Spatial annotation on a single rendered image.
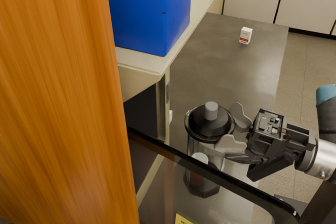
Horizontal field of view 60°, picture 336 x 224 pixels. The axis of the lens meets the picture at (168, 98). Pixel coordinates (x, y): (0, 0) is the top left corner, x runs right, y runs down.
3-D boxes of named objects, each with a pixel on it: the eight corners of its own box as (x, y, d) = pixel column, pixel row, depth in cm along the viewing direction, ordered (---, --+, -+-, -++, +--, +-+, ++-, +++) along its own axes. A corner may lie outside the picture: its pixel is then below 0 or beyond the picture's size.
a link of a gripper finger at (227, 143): (202, 127, 57) (248, 127, 58) (198, 145, 61) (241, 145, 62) (204, 139, 55) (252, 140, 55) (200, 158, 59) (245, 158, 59)
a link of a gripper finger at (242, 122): (225, 89, 66) (259, 111, 61) (220, 107, 70) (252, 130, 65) (216, 94, 64) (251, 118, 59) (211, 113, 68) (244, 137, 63)
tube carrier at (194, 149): (177, 187, 74) (177, 130, 60) (191, 155, 82) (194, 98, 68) (218, 201, 71) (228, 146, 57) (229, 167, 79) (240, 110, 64)
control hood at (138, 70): (92, 109, 45) (79, 55, 38) (170, 19, 67) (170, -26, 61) (161, 130, 42) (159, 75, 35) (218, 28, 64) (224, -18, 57)
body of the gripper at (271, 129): (257, 105, 60) (318, 124, 57) (246, 132, 66) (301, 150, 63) (250, 131, 55) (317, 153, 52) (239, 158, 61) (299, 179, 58)
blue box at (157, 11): (98, 43, 40) (86, -24, 34) (132, 13, 47) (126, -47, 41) (165, 58, 38) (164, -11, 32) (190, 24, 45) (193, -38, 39)
